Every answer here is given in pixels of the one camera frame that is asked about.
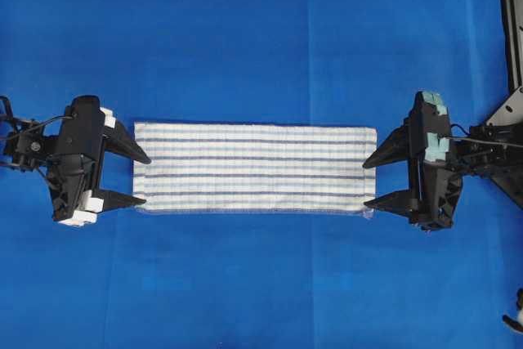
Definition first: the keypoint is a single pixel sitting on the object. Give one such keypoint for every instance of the black white clamp corner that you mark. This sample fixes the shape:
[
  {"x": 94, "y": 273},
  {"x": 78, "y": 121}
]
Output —
[{"x": 515, "y": 324}]

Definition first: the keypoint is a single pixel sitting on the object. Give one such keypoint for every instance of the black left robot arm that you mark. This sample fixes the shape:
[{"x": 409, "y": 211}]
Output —
[{"x": 29, "y": 147}]

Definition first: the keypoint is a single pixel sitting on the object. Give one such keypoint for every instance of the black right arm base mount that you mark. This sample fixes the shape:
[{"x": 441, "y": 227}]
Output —
[{"x": 506, "y": 120}]

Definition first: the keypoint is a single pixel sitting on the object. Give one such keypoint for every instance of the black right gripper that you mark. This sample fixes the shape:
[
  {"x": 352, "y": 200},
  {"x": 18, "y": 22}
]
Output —
[{"x": 426, "y": 140}]

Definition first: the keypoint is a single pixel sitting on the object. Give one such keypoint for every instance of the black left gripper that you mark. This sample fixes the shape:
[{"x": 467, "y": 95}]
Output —
[{"x": 72, "y": 164}]

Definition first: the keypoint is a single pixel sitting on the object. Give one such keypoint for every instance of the blue striped white towel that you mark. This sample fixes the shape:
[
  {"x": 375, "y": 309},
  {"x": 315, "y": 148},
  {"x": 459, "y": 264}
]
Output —
[{"x": 254, "y": 168}]

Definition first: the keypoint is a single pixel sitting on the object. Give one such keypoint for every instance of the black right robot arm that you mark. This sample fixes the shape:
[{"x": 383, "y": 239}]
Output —
[{"x": 478, "y": 154}]

